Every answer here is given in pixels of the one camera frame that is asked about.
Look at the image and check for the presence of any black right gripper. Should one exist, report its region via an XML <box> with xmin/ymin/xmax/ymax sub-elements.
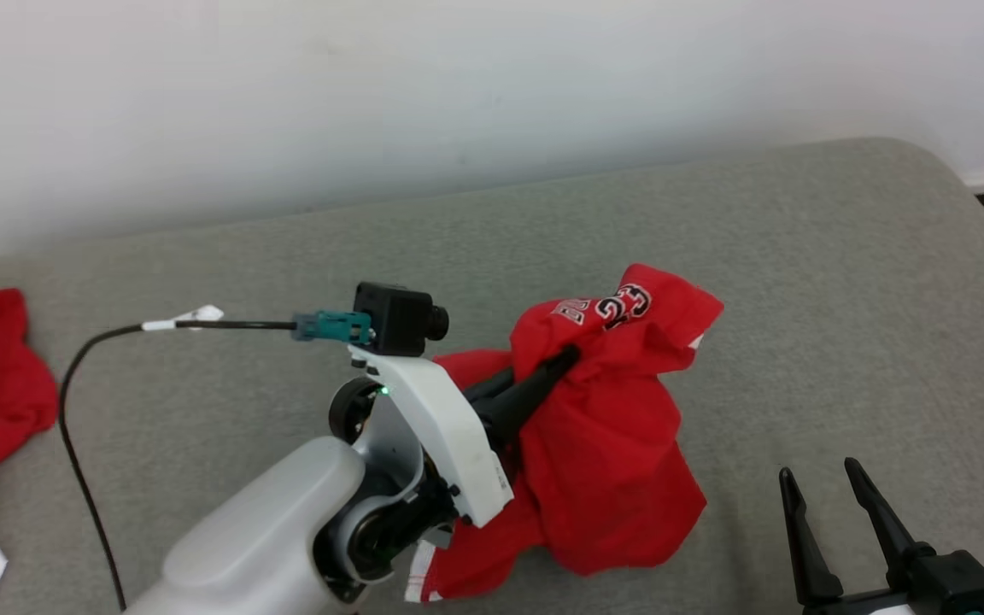
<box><xmin>778</xmin><ymin>458</ymin><xmax>984</xmax><ymax>615</ymax></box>

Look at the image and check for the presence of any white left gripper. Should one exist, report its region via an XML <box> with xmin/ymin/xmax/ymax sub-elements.
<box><xmin>347</xmin><ymin>343</ymin><xmax>583</xmax><ymax>529</ymax></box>

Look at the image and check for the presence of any red shorts white stripe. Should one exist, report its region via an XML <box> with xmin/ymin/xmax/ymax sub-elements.
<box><xmin>404</xmin><ymin>263</ymin><xmax>725</xmax><ymax>603</ymax></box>

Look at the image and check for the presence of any grey fabric sofa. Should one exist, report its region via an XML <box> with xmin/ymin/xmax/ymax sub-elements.
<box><xmin>0</xmin><ymin>137</ymin><xmax>984</xmax><ymax>615</ymax></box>

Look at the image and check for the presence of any black cable teal connector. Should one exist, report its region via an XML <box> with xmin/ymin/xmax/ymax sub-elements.
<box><xmin>58</xmin><ymin>305</ymin><xmax>373</xmax><ymax>612</ymax></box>

